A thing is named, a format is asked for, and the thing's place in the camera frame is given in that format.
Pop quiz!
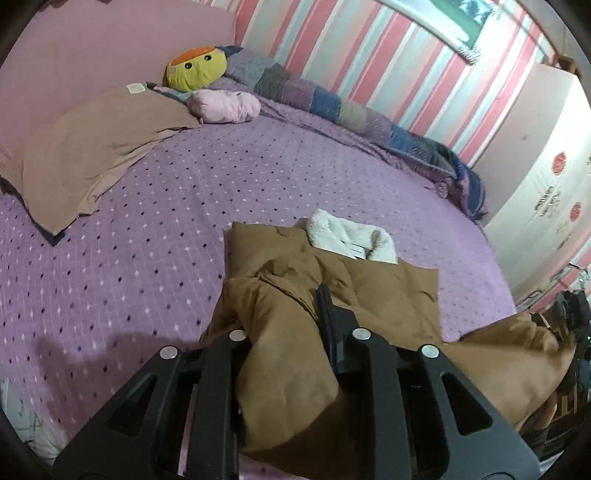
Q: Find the tan pillow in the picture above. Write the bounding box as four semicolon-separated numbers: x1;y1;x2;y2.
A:
22;83;204;236

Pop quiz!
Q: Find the yellow plush toy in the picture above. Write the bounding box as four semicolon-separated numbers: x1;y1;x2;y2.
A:
165;45;228;93

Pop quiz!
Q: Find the brown padded jacket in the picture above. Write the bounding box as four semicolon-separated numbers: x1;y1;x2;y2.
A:
198;209;578;464

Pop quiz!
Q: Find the pink headboard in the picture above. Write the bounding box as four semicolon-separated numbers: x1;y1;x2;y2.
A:
0;0;237;178

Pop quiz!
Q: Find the framed wall picture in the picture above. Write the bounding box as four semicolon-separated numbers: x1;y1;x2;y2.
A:
383;0;504;65

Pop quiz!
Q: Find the patchwork quilt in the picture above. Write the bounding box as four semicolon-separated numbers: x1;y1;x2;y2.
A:
217;45;489;225

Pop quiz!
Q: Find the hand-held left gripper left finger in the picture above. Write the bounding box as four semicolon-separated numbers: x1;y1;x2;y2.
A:
53;329;250;480

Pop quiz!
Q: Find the white decorated wardrobe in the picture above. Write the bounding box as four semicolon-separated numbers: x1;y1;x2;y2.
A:
482;62;591;301

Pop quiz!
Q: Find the white patterned cloth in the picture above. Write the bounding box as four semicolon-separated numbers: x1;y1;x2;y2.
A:
0;378;63;462

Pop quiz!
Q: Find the pink plush toy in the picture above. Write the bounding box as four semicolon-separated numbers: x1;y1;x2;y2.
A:
186;89;262;124

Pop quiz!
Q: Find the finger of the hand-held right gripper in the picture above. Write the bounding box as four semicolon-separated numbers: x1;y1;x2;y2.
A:
530;312;578;356

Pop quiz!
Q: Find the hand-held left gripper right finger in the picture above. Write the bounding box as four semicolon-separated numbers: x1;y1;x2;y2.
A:
314;282;541;480

